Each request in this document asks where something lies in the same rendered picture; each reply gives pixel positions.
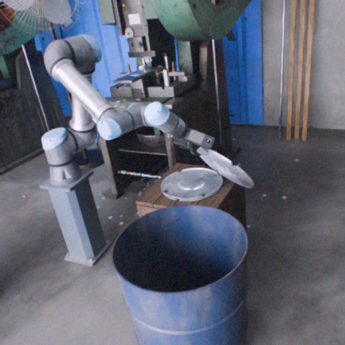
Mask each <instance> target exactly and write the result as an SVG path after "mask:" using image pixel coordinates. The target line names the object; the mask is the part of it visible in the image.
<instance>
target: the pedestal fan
mask: <svg viewBox="0 0 345 345"><path fill-rule="evenodd" d="M2 1H3V2H4V3H5V2H6V3H5V4H7V6H9V7H10V8H12V9H14V10H17V11H21V12H22V11H25V12H27V11H26V10H29V9H28V8H29V7H30V6H31V5H32V4H33V5H34V3H35V1H34V0H0V2H2ZM37 1H38V2H37V4H39V6H40V9H41V11H42V14H40V15H42V16H38V14H39V13H38V12H37V15H35V14H31V12H32V13H34V12H33V11H34V10H33V11H32V10H31V12H30V14H31V15H35V16H38V17H40V20H41V17H42V19H43V17H45V19H46V20H47V22H48V25H49V30H50V33H51V37H52V41H53V42H54V41H56V40H57V37H56V34H57V33H56V31H55V27H56V28H57V27H58V28H59V26H61V25H63V24H64V26H65V27H67V26H68V25H70V23H72V22H73V20H71V18H70V17H71V16H72V15H73V14H74V11H75V9H74V11H73V12H72V14H70V13H71V9H70V5H69V3H68V1H67V0H37ZM75 2H76V1H75ZM5 4H4V5H5ZM70 4H71V3H70ZM33 5H32V6H33ZM5 6H6V5H5ZM76 6H77V2H76V5H75V8H76ZM9 7H8V8H9ZM6 8H7V7H6ZM31 8H32V7H31ZM32 9H33V8H32ZM9 10H10V9H9ZM9 10H8V11H9ZM1 11H2V10H1ZM3 11H4V10H3ZM3 11H2V12H3ZM10 11H11V10H10ZM10 11H9V12H10ZM12 11H13V10H12ZM29 11H30V10H29ZM21 12H20V14H21ZM3 14H4V13H3ZM10 14H12V13H11V12H10ZM4 15H5V14H4ZM14 15H15V16H16V18H15V20H18V19H19V18H18V16H17V15H16V14H15V13H13V14H12V16H14ZM15 16H14V17H15ZM5 17H6V18H7V16H6V15H5ZM72 17H73V16H72ZM79 17H80V16H79ZM17 18H18V19H17ZM75 19H76V18H75ZM78 19H79V18H78ZM78 19H76V20H78ZM20 20H21V19H19V20H18V21H19V22H20ZM21 23H23V25H24V24H25V22H23V21H22V22H21ZM53 23H55V24H59V26H57V25H56V26H53V25H54V24H53ZM73 23H74V22H73ZM12 24H14V23H12ZM26 24H27V23H26ZM26 24H25V25H26ZM14 25H15V24H14ZM23 25H22V26H23ZM28 25H29V24H28ZM28 25H26V28H27V26H28ZM74 25H75V23H74ZM74 25H72V26H71V25H70V26H71V27H73V26H74ZM22 26H21V28H22ZM31 26H32V25H30V26H29V27H31ZM61 27H62V26H61ZM71 27H70V28H71ZM18 28H19V27H18ZM21 28H20V30H21ZM31 28H34V34H32V35H35V30H39V29H36V26H34V27H31ZM31 28H30V30H31ZM40 29H42V31H43V32H42V33H44V27H43V28H40ZM46 30H47V27H46ZM67 30H69V29H68V28H67ZM22 31H23V30H22ZM25 32H26V31H25ZM59 32H60V31H59ZM64 32H66V31H64ZM64 32H62V33H64ZM27 33H28V32H27ZM62 33H60V34H62ZM29 34H30V33H29ZM57 35H59V34H57ZM36 36H39V33H38V35H36ZM42 36H44V34H42ZM65 91H66V94H67V99H68V102H69V107H70V110H71V115H72V104H71V93H70V92H69V90H68V89H67V88H66V87H65ZM73 157H74V158H75V161H76V162H77V163H78V166H79V167H80V168H81V169H84V170H90V169H93V168H97V167H99V166H101V165H103V164H104V163H105V162H104V156H103V153H102V152H101V151H100V150H96V149H95V150H87V149H86V148H85V149H83V150H81V152H78V153H75V154H73Z"/></svg>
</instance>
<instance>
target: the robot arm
mask: <svg viewBox="0 0 345 345"><path fill-rule="evenodd" d="M100 60H101V50H100V47H99V45H98V43H97V41H96V39H95V38H94V37H93V36H90V35H88V34H85V35H78V36H74V37H69V38H62V40H56V41H54V42H52V43H50V45H48V47H47V48H46V52H45V55H44V62H45V65H46V69H47V71H48V72H49V74H50V75H51V76H52V77H53V79H54V80H56V81H58V82H61V83H62V84H63V85H64V86H65V87H66V88H67V89H68V90H69V92H70V93H71V104H72V119H71V120H70V122H69V129H64V128H57V129H53V130H50V131H49V132H47V133H45V134H44V135H43V137H42V146H43V149H44V151H45V155H46V157H47V159H48V162H49V166H50V181H51V184H52V185H56V186H62V185H68V184H71V183H73V182H74V181H77V180H78V179H80V178H81V177H82V170H81V168H80V167H79V166H78V163H77V162H76V161H75V158H74V157H73V153H76V152H78V151H80V150H83V149H85V148H88V147H90V146H92V145H94V144H95V143H97V142H98V140H99V139H100V135H101V137H103V138H104V139H106V140H110V139H115V138H118V137H120V135H123V134H124V133H127V132H129V131H133V130H134V129H137V128H139V127H141V126H142V125H148V126H152V127H155V128H158V129H160V130H161V131H163V132H164V133H166V134H167V137H171V138H173V139H174V143H175V144H177V145H178V146H179V145H180V146H179V147H180V148H184V149H190V151H191V153H192V154H195V156H207V154H209V152H207V151H206V150H203V149H202V148H206V149H208V150H211V149H212V147H213V144H214V143H215V138H214V137H211V135H207V134H205V133H203V132H201V131H198V130H193V129H190V128H187V124H185V123H184V122H183V120H181V119H180V117H178V116H177V115H175V114H174V113H173V112H171V111H170V110H169V109H168V108H167V107H166V106H165V105H163V104H161V103H160V102H153V103H150V104H142V103H133V104H131V105H129V106H128V107H127V110H125V111H122V112H119V113H118V112H117V111H116V110H115V109H114V107H113V106H112V105H111V104H110V103H109V102H108V101H107V100H106V99H105V97H104V96H102V95H101V94H100V93H99V92H98V91H97V90H96V88H95V87H94V86H92V74H93V73H94V72H95V71H96V63H99V62H100ZM92 116H93V117H94V118H95V119H96V120H97V121H98V124H96V122H95V121H94V120H92Z"/></svg>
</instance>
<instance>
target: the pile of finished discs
mask: <svg viewBox="0 0 345 345"><path fill-rule="evenodd" d="M221 187H222V177H221V176H220V175H218V172H216V171H214V170H210V169H207V168H188V169H183V170H182V171H181V172H178V171H176V172H173V173H172V174H171V175H169V176H167V177H166V178H165V179H164V180H163V181H162V184H161V190H162V193H163V194H164V195H165V196H166V197H169V198H171V199H174V200H178V199H180V200H179V201H195V200H200V199H205V198H207V197H210V196H212V195H215V194H216V193H217V192H218V191H219V189H221Z"/></svg>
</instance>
